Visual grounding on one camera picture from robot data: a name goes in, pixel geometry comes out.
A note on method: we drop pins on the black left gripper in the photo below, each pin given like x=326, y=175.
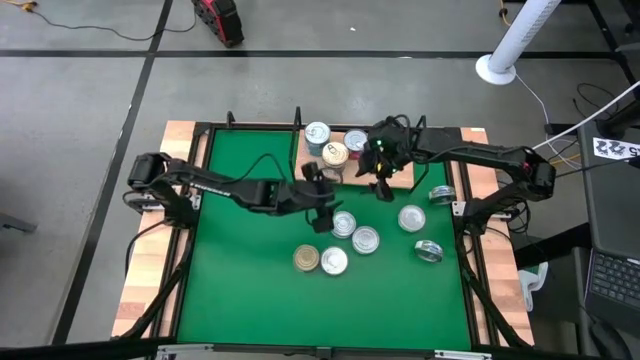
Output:
x=317, y=197

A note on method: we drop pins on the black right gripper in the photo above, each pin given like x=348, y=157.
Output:
x=395, y=150

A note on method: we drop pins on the red label tuna can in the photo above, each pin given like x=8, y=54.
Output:
x=356, y=156
x=354, y=139
x=334, y=261

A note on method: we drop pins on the cans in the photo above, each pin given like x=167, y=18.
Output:
x=334, y=171

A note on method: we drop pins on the blue yellow label can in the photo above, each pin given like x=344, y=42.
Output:
x=346, y=226
x=429, y=251

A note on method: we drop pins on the teal label tuna can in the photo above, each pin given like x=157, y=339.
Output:
x=318, y=132
x=316, y=154
x=316, y=149

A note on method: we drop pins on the navy red stripe gold can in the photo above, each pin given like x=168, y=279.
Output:
x=306, y=258
x=335, y=154

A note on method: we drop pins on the green white label can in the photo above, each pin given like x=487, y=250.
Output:
x=442, y=195
x=365, y=240
x=411, y=218

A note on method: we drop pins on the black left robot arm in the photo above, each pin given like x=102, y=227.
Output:
x=215, y=182

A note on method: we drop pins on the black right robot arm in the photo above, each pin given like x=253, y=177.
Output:
x=480, y=150

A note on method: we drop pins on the wooden shelf board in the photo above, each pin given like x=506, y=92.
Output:
x=402, y=175

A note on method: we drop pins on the black table clamp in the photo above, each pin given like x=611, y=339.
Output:
x=230, y=120

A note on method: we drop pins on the green table mat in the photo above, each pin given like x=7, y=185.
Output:
x=250, y=300

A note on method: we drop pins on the white tower fan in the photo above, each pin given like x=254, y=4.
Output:
x=487, y=75

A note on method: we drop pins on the white plastic object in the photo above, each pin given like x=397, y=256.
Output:
x=532, y=280

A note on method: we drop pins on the red black equipment case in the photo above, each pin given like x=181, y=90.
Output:
x=220, y=20

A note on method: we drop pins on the white printed paper tag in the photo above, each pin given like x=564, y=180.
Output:
x=615, y=148

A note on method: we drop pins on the dark grey desk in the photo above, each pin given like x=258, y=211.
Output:
x=615, y=210

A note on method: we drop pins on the black laptop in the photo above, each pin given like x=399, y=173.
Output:
x=615, y=280

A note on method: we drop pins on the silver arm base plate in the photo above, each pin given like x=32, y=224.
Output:
x=459, y=207

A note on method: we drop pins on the silver aluminium bracket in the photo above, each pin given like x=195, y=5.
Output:
x=462, y=355
x=185, y=348

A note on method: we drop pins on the grey metal bracket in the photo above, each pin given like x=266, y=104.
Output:
x=15, y=222

